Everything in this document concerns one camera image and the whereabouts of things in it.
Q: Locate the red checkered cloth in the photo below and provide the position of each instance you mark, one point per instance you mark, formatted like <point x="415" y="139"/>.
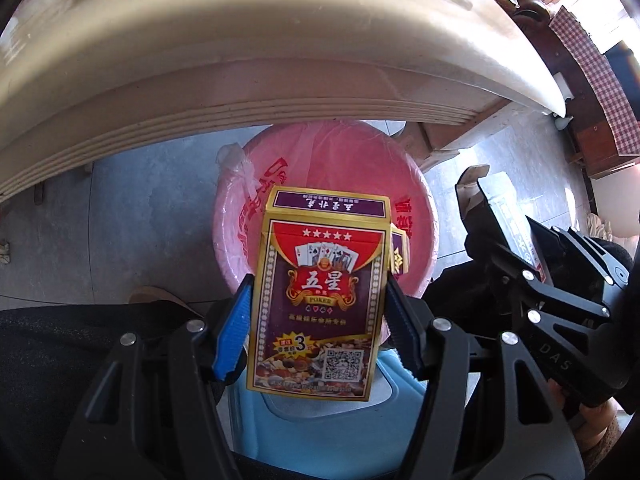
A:
<point x="595" y="75"/>

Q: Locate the pink lined waste bin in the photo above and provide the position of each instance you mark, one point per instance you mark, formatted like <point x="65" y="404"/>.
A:
<point x="350" y="170"/>

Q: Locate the person's right forearm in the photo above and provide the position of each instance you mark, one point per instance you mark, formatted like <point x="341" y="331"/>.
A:
<point x="612" y="452"/>

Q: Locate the person's right hand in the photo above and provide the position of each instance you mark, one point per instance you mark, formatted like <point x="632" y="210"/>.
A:
<point x="595" y="417"/>

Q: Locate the cream round table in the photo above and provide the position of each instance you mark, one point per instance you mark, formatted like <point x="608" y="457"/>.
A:
<point x="250" y="60"/>

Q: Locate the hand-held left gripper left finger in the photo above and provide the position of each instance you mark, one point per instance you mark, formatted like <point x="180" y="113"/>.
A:
<point x="231" y="332"/>

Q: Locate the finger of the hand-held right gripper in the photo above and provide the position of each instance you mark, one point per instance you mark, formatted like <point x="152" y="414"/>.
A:
<point x="585" y="260"/>
<point x="492" y="255"/>

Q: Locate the blue plastic stool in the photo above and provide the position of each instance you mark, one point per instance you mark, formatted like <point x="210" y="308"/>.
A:
<point x="310" y="425"/>

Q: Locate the brown wooden cabinet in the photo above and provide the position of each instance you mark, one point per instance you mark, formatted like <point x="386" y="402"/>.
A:
<point x="607" y="160"/>

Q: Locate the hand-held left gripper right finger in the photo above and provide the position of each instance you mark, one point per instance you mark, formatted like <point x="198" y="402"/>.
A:
<point x="401" y="327"/>

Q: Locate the red playing card box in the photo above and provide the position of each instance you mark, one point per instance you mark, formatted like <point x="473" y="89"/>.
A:
<point x="320" y="280"/>

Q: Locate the white carton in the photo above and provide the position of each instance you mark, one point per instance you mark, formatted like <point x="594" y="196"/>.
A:
<point x="507" y="220"/>

